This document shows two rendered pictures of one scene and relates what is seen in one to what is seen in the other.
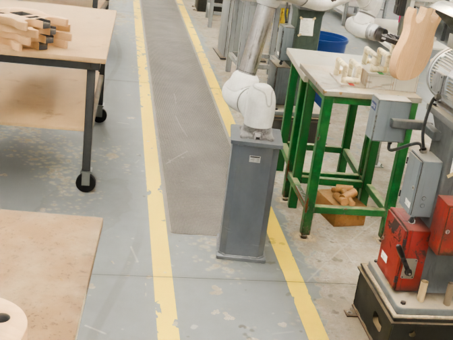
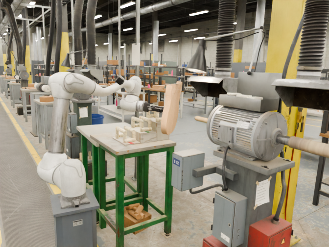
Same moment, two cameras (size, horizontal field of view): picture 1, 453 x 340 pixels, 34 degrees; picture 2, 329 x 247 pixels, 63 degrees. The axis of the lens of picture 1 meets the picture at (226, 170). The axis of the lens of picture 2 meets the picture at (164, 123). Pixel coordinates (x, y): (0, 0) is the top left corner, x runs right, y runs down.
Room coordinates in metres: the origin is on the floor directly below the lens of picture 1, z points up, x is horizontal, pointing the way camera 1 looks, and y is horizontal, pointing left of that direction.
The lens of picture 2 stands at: (2.06, 0.01, 1.57)
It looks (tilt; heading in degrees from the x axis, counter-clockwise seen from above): 11 degrees down; 335
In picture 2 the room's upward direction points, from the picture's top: 2 degrees clockwise
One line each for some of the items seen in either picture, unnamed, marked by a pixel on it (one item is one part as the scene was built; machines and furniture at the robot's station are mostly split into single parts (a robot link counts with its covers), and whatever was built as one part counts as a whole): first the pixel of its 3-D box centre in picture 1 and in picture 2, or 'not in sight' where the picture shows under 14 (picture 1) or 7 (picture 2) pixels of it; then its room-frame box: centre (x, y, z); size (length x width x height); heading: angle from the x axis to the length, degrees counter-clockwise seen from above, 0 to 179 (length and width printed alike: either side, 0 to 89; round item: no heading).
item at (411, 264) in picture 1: (405, 262); not in sight; (2.97, -0.84, 0.47); 0.12 x 0.03 x 0.18; 100
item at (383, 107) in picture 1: (397, 129); (199, 177); (3.24, -0.75, 0.99); 0.24 x 0.21 x 0.26; 10
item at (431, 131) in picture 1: (431, 131); (226, 173); (3.18, -0.88, 1.02); 0.13 x 0.04 x 0.04; 10
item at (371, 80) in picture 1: (373, 75); (141, 134); (4.33, -0.79, 0.98); 0.27 x 0.16 x 0.09; 10
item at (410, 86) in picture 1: (399, 71); (155, 128); (4.35, -0.94, 1.02); 0.27 x 0.15 x 0.17; 10
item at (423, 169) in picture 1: (425, 154); (230, 193); (3.11, -0.86, 0.93); 0.15 x 0.10 x 0.55; 10
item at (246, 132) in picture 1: (257, 130); (74, 197); (3.77, -0.14, 0.73); 0.22 x 0.18 x 0.06; 2
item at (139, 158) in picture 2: (369, 142); (140, 172); (4.69, -0.91, 0.45); 0.05 x 0.05 x 0.90; 10
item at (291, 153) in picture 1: (295, 137); (96, 182); (4.60, -0.42, 0.45); 0.05 x 0.05 x 0.90; 10
